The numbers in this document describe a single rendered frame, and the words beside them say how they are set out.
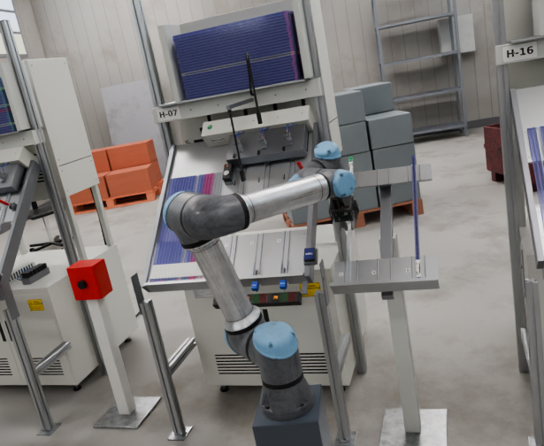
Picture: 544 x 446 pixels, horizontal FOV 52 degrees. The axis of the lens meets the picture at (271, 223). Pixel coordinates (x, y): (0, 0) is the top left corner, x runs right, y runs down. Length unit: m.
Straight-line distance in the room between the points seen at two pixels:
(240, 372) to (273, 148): 1.07
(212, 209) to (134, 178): 6.74
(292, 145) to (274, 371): 1.07
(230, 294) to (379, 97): 3.91
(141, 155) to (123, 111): 1.42
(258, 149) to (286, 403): 1.15
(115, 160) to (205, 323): 6.12
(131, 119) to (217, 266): 8.18
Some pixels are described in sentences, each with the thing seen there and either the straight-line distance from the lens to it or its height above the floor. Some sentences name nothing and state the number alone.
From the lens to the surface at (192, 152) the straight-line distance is 2.58.
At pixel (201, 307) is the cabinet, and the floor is 0.47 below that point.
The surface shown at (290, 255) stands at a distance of 2.10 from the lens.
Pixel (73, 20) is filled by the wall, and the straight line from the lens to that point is 10.26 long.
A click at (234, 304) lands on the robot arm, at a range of 1.57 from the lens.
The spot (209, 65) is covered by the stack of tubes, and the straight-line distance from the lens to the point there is 2.46.
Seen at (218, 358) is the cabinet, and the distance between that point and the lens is 2.72.
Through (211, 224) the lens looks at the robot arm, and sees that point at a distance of 1.36.
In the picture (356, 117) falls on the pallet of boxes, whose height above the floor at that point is 0.95.
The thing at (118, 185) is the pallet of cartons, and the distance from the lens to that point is 8.15.
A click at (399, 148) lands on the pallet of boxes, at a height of 0.62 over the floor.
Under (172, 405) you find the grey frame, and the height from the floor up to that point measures 0.16.
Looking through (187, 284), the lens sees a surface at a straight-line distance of 2.22.
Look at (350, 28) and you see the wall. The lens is 9.24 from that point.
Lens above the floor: 1.45
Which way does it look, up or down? 15 degrees down
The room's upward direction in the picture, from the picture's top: 11 degrees counter-clockwise
